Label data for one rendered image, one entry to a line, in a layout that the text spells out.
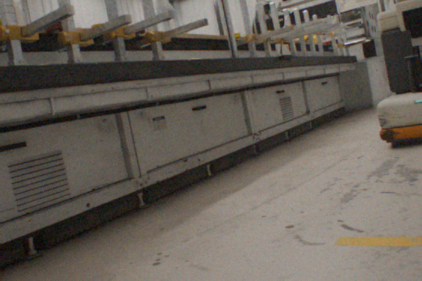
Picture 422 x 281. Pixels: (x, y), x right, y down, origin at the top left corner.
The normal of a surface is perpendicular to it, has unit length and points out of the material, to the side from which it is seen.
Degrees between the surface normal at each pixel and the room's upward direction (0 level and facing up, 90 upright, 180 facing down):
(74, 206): 90
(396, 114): 90
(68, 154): 90
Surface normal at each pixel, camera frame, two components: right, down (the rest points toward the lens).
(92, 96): 0.82, -0.13
